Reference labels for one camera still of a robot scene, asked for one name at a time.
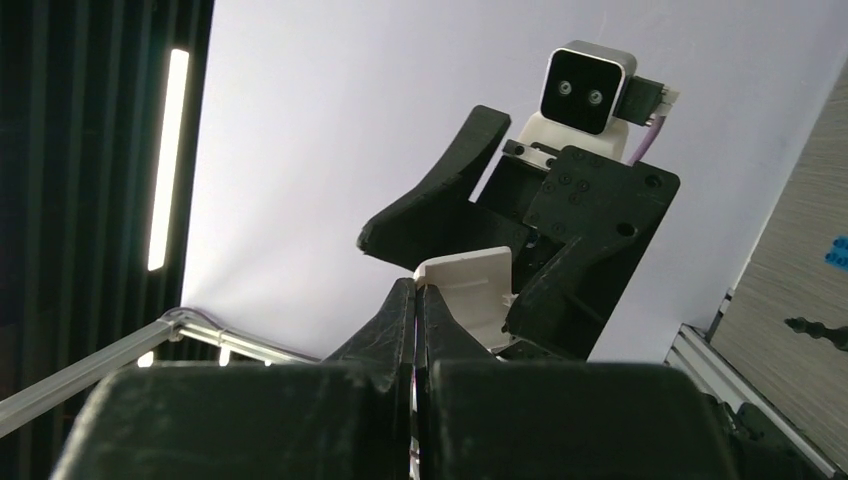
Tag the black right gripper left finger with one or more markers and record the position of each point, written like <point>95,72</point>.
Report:
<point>347,417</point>

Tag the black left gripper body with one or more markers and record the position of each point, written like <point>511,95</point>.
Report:
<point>590,221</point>

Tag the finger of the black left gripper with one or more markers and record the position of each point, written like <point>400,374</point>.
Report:
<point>435,218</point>

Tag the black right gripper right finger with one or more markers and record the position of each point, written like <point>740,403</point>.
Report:
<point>483,418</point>

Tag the white battery cover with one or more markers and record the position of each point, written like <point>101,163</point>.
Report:
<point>477,288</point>

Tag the blue toy brick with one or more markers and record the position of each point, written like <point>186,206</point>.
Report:
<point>837,255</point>

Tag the small black knob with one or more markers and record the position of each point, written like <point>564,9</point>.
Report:
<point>817,330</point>

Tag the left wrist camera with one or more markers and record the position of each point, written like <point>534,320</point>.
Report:
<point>593,99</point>

